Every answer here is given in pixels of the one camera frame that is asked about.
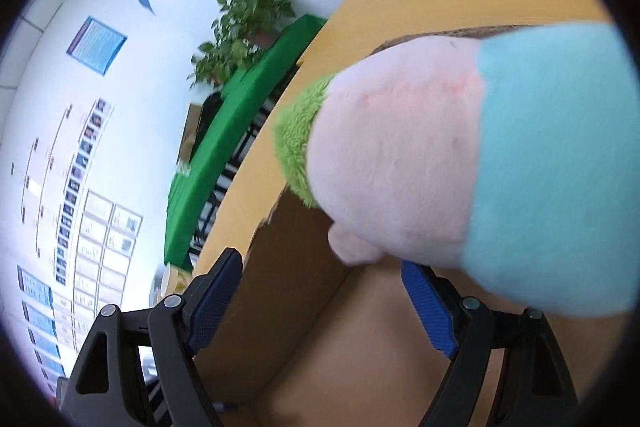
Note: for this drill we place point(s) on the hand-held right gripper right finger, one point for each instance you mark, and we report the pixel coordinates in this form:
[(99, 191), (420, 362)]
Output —
[(431, 304)]

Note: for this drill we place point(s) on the row of blue wall posters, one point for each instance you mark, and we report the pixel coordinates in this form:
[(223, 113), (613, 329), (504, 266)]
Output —
[(40, 327)]

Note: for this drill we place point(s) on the group of white wall papers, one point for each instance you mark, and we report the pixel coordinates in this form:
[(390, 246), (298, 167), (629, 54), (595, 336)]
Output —
[(100, 257)]

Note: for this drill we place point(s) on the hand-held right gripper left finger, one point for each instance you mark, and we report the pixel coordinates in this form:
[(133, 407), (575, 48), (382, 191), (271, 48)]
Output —
[(216, 294)]

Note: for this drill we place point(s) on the green cloth table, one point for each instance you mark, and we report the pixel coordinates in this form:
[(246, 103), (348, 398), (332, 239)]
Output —
[(235, 127)]

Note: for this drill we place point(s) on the cardboard box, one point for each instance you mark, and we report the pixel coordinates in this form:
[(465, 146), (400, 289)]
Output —
[(320, 307)]

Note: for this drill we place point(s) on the blue framed wall poster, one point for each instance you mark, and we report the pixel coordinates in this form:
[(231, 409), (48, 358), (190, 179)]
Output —
[(96, 44)]

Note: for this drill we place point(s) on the pink plush toy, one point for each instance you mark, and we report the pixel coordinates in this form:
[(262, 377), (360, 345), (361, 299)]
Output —
[(450, 167)]

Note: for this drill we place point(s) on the wall photo chart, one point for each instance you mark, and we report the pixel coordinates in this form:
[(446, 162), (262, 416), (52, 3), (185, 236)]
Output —
[(65, 187)]

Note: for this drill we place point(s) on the potted green plant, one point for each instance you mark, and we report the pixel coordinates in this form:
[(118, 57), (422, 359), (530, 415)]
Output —
[(245, 27)]

